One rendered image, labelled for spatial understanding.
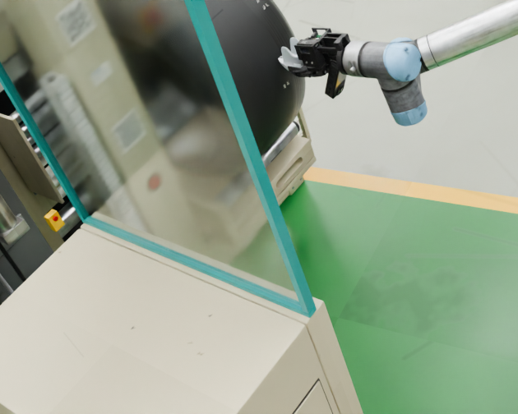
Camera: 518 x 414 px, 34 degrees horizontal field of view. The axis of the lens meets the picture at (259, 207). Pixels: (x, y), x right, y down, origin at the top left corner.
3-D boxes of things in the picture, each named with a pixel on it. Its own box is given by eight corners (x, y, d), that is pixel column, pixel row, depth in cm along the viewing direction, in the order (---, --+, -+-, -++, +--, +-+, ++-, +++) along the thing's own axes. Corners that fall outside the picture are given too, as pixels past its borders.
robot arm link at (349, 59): (382, 63, 180) (362, 86, 176) (365, 62, 183) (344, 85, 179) (372, 34, 175) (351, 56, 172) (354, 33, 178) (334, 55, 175)
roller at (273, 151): (207, 211, 214) (222, 220, 213) (207, 200, 211) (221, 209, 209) (286, 126, 231) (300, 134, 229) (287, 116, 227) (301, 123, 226)
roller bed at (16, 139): (62, 204, 231) (11, 120, 212) (30, 190, 240) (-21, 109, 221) (110, 158, 241) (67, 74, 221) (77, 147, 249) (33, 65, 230)
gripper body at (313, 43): (310, 26, 186) (353, 28, 177) (322, 58, 191) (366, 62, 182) (290, 46, 182) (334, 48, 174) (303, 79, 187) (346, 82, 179)
